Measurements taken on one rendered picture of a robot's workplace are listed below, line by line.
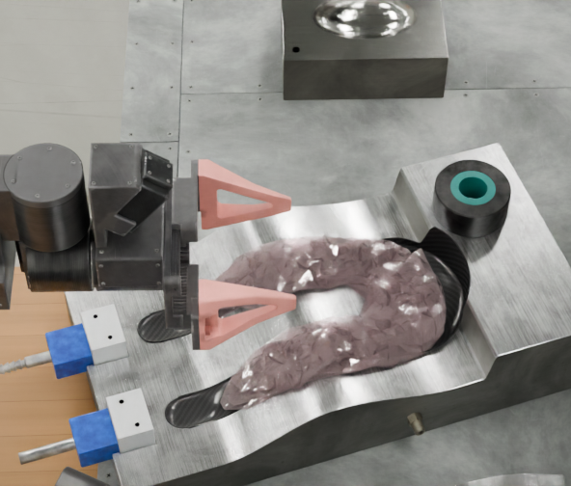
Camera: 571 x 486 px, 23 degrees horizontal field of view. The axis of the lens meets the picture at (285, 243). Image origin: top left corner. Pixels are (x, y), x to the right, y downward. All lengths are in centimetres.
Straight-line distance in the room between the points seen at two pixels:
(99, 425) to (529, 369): 43
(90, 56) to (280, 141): 132
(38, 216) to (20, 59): 198
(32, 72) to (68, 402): 154
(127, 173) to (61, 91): 191
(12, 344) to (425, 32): 63
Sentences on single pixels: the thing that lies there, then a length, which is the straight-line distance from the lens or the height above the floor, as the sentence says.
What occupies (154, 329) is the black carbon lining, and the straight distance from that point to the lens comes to 148.
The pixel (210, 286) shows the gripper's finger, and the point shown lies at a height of 123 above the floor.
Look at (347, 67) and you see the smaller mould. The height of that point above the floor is 86.
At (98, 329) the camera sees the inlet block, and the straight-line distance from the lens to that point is 145.
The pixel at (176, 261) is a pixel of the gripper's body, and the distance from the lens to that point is 106.
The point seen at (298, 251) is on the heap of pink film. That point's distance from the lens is 146.
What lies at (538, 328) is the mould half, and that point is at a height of 91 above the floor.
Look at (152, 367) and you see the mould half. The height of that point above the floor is 85.
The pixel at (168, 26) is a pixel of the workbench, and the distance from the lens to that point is 186.
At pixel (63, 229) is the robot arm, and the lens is 104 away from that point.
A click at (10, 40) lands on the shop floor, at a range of 304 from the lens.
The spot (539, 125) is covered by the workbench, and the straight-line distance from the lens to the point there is 175.
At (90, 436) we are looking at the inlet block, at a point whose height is 87.
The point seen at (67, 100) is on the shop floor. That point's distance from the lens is 290.
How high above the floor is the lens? 206
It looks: 52 degrees down
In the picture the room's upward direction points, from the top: straight up
